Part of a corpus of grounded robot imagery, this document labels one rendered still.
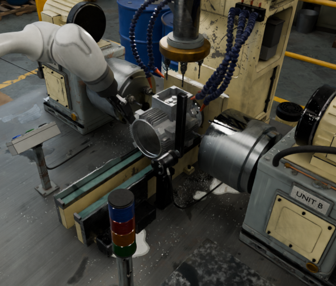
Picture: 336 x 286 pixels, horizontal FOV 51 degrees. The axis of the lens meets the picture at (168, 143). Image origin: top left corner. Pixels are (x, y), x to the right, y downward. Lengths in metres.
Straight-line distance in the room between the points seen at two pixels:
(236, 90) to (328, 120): 0.55
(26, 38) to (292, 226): 0.92
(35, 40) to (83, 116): 0.65
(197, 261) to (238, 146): 0.37
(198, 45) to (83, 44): 0.42
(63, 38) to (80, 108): 0.69
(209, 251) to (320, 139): 0.45
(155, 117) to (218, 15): 0.45
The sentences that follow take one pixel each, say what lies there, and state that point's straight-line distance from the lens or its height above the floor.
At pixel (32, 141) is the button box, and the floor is 1.06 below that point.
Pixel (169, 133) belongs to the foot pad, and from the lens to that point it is 1.24.
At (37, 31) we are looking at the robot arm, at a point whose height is 1.44.
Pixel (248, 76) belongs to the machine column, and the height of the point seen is 1.20.
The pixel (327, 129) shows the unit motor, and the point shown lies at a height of 1.30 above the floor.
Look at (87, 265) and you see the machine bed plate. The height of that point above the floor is 0.80.
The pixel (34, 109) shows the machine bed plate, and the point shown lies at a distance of 1.96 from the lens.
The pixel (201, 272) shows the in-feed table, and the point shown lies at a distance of 1.05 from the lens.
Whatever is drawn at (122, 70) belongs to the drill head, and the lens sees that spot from 1.46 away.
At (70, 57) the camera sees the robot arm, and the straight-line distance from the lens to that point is 0.99.
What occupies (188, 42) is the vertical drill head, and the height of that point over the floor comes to 1.36.
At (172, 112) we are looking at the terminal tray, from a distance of 1.27.
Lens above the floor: 1.80
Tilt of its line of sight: 38 degrees down
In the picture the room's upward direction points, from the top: 2 degrees clockwise
